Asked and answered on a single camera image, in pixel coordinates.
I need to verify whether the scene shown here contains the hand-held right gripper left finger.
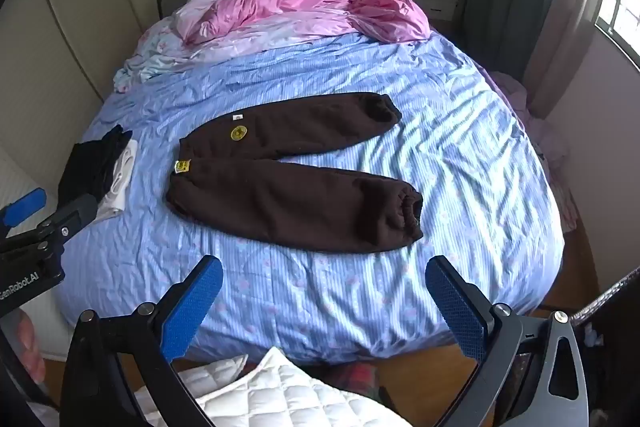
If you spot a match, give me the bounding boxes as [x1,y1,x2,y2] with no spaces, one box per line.
[59,254,224,427]

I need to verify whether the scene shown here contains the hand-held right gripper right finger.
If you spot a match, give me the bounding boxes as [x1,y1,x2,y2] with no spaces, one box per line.
[425,255,589,427]

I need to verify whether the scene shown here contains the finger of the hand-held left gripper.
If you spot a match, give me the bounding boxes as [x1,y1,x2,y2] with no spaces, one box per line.
[0,188,47,238]
[20,193,99,258]

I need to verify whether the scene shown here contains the dark brown pants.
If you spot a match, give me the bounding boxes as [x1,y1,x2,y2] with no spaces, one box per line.
[165,92,425,254]

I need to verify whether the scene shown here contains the person's left hand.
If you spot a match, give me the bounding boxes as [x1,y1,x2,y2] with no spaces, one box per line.
[11,307,48,385]

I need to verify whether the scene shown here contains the black folded cloth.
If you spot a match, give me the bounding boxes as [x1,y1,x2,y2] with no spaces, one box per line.
[57,124,133,208]

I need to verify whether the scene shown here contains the white folded cloth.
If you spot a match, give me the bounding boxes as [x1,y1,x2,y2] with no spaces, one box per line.
[96,139,139,223]

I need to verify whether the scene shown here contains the red plaid cloth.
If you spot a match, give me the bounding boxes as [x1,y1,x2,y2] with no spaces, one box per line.
[332,358,383,400]

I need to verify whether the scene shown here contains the white quilted cushion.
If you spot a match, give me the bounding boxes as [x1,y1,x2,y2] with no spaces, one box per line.
[135,347,401,427]

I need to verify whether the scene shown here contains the blue striped floral bed sheet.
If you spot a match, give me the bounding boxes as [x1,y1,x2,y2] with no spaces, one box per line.
[52,27,566,365]

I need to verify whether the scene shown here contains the pale floral satin blanket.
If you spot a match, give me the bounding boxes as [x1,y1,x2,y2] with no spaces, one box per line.
[112,0,351,94]

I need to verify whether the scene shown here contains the beige curtain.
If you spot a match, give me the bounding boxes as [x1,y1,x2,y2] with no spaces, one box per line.
[520,0,603,118]

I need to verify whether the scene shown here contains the white nightstand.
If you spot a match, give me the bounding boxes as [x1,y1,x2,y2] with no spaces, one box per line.
[405,0,461,26]

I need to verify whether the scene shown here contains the window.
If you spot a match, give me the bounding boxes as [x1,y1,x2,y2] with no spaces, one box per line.
[594,0,640,72]

